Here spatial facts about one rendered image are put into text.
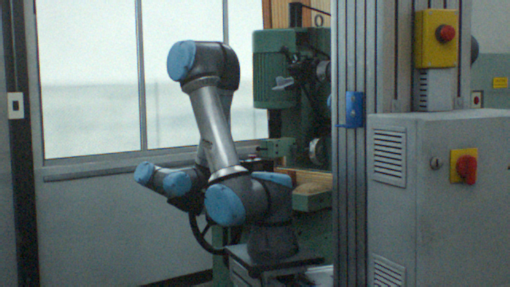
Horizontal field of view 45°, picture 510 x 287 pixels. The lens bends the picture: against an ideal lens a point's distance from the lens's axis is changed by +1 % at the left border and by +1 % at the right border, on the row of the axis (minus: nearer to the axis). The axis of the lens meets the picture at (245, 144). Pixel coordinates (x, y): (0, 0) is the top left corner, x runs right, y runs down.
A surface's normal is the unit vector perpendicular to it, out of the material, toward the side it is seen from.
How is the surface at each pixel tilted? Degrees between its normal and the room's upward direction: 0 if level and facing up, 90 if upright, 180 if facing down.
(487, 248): 90
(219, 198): 97
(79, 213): 90
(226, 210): 97
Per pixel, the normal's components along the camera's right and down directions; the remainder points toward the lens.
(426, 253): 0.36, 0.09
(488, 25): -0.81, 0.08
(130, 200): 0.59, 0.07
